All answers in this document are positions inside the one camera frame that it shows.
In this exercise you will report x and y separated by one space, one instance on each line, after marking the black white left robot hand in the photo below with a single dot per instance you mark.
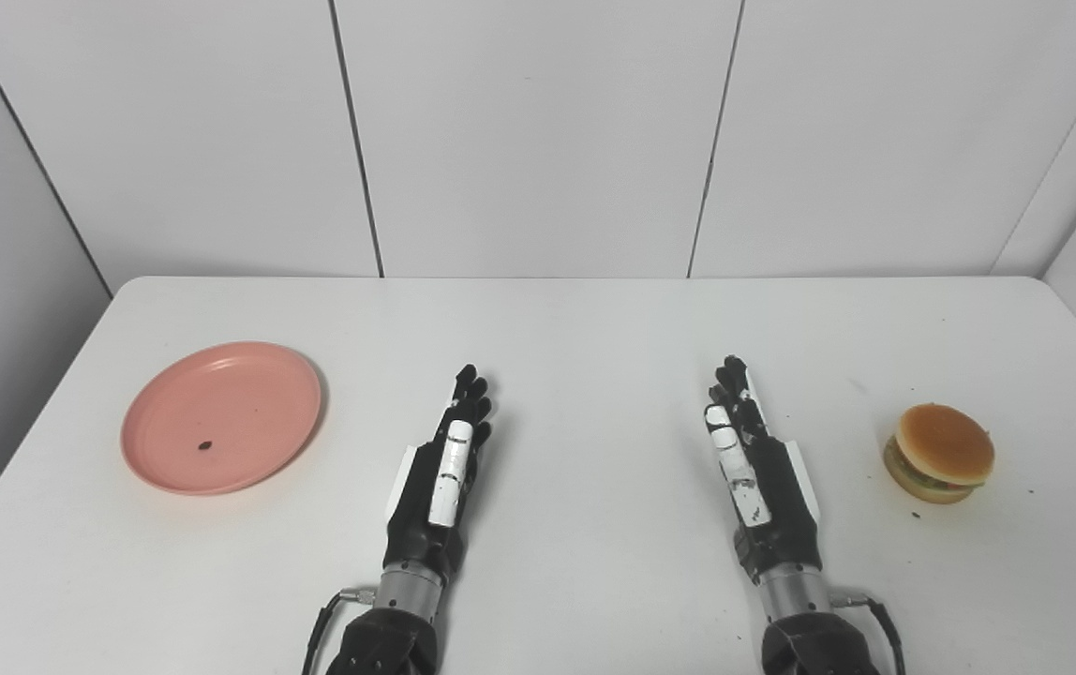
425 511

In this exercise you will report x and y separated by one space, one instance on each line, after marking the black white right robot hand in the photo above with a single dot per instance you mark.
777 506

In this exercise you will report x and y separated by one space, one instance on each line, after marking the toy hamburger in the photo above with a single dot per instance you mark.
941 450

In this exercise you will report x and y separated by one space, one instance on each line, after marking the pink round plate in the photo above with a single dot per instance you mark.
238 403

